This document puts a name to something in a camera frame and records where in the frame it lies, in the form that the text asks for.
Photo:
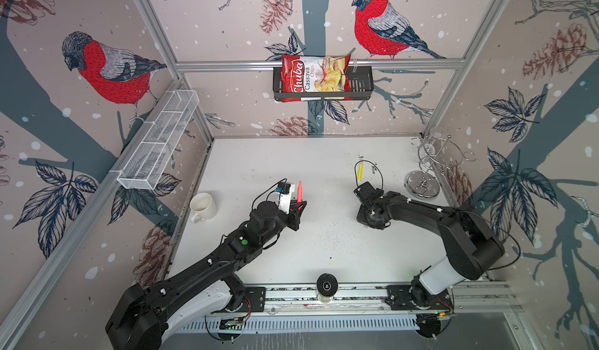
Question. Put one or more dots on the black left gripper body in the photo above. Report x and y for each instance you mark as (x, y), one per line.
(292, 221)

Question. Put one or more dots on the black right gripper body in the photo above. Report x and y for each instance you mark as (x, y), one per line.
(364, 218)

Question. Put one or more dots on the pink highlighter pen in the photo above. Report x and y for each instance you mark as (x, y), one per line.
(299, 192)

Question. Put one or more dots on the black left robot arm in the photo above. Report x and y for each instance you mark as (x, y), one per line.
(143, 316)

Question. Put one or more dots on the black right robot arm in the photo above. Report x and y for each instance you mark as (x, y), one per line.
(471, 246)

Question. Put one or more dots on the chrome spiral glass holder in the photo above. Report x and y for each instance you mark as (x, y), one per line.
(439, 157)

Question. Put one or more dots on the white ceramic mug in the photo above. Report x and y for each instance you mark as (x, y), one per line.
(202, 207)

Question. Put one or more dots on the red cassava chips bag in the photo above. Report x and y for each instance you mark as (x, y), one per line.
(305, 74)

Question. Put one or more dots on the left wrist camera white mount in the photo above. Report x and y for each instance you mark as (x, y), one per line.
(286, 191)

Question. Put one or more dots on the black round knob on rail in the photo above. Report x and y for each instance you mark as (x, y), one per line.
(327, 287)

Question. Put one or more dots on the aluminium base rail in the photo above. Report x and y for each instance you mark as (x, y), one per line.
(379, 298)

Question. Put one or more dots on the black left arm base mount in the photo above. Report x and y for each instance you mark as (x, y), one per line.
(245, 299)

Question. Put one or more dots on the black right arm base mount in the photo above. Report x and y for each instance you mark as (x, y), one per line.
(406, 297)

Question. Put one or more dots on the black wire wall basket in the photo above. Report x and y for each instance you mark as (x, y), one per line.
(356, 84)

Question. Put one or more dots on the white wire mesh shelf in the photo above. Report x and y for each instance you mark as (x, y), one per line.
(150, 158)

